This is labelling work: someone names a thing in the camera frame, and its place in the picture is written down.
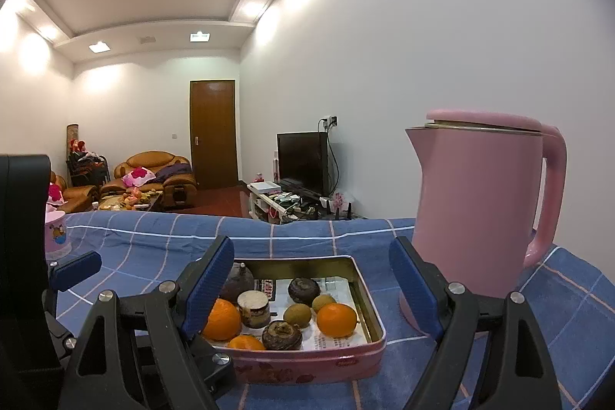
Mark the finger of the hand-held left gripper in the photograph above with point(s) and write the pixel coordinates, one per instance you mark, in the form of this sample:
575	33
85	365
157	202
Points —
77	268
218	371

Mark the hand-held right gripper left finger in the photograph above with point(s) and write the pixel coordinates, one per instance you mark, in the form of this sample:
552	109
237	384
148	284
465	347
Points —
209	285

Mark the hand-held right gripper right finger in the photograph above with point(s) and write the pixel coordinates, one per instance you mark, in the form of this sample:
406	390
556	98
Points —
415	290

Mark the orange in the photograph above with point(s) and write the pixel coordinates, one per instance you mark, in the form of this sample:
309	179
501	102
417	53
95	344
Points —
222	319
336	319
246	343

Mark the small dark jar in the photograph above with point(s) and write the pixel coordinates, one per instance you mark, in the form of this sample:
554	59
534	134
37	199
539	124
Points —
253	309

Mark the yellow-green round fruit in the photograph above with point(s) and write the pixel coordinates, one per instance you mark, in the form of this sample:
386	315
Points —
323	302

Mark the pink tin box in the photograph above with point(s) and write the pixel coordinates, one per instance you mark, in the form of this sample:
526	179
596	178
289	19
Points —
312	364

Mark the pink cartoon mug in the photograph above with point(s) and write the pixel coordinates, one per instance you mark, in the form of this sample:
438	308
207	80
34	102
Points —
55	237

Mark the pink flowered pillow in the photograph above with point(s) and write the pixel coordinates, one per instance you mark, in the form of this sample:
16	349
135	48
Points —
55	194
138	176

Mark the blue checked cloth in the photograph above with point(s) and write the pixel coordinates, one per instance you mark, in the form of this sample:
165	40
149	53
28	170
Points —
144	237

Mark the brown leather sofa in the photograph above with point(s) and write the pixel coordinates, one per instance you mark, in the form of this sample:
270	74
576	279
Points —
153	160
77	194

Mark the cluttered coffee table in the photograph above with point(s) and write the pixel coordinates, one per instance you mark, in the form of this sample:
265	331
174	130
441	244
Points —
127	201

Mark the white television stand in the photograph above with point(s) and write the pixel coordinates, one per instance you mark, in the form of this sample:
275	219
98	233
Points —
262	206

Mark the printed paper leaflet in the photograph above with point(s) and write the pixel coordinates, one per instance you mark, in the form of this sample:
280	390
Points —
314	342

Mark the dark rack with clothes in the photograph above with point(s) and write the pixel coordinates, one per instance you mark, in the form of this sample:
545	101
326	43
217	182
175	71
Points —
86	165

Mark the black router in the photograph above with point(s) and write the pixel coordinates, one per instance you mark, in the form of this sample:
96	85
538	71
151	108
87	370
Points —
350	208

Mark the pink electric kettle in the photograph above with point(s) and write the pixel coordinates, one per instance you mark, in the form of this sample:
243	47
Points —
471	198

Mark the white flat box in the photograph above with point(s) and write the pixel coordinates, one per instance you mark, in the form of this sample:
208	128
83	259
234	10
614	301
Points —
264	186

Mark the purple blanket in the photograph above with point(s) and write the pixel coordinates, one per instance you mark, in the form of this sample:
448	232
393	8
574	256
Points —
175	172

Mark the pink flowered bag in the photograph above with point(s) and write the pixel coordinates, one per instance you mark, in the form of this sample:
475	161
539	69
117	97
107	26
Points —
338	200

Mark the brown wooden door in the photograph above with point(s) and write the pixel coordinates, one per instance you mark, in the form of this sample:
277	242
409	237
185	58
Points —
214	134

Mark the black television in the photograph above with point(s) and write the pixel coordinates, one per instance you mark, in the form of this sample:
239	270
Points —
302	160

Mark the square recessed ceiling light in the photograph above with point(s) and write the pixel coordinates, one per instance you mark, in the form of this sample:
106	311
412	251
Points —
199	36
98	46

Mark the ceiling air vent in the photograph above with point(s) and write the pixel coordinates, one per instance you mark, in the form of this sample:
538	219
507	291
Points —
147	39

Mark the rolled wall scroll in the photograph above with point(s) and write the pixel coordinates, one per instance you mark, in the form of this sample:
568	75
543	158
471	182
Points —
72	134

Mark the wall socket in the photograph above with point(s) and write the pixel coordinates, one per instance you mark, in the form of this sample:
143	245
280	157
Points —
329	121

